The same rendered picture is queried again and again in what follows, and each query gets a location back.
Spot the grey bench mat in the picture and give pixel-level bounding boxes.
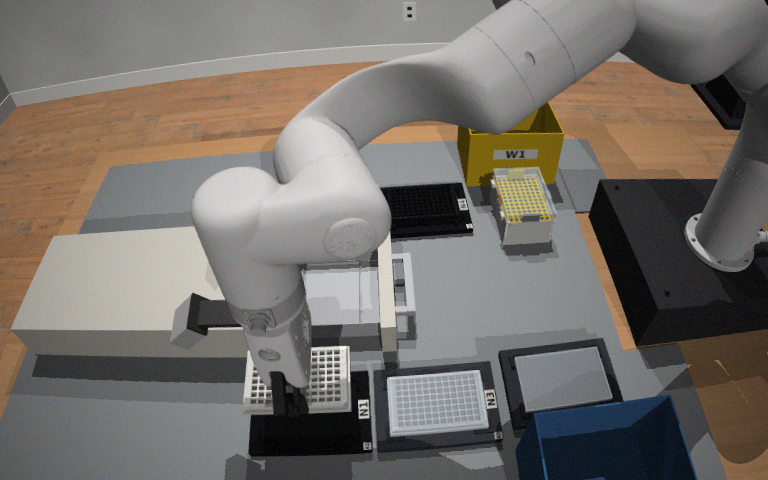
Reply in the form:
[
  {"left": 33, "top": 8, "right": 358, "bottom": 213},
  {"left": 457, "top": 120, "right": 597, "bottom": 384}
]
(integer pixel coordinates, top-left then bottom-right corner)
[{"left": 0, "top": 139, "right": 727, "bottom": 480}]

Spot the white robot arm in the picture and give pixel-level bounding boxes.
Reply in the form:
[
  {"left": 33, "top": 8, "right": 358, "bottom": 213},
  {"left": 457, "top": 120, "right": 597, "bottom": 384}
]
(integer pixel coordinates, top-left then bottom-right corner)
[{"left": 170, "top": 0, "right": 768, "bottom": 350}]

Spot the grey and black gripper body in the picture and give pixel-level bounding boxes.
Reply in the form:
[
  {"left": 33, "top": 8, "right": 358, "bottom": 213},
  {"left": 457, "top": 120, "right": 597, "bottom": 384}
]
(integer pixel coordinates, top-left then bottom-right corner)
[{"left": 232, "top": 290, "right": 312, "bottom": 388}]

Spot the dark blue open bin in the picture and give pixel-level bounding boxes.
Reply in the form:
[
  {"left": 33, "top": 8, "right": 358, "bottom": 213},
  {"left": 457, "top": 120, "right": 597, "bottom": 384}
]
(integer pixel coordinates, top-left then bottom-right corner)
[{"left": 515, "top": 394, "right": 698, "bottom": 480}]

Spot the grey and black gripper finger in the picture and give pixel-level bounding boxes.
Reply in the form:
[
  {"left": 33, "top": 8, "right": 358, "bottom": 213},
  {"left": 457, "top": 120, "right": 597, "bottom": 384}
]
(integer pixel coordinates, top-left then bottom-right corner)
[{"left": 270, "top": 371, "right": 309, "bottom": 417}]

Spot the yellow open-top bin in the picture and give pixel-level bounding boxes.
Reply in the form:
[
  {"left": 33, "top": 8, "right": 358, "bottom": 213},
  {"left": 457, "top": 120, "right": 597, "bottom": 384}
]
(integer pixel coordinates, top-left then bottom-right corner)
[{"left": 457, "top": 102, "right": 565, "bottom": 187}]

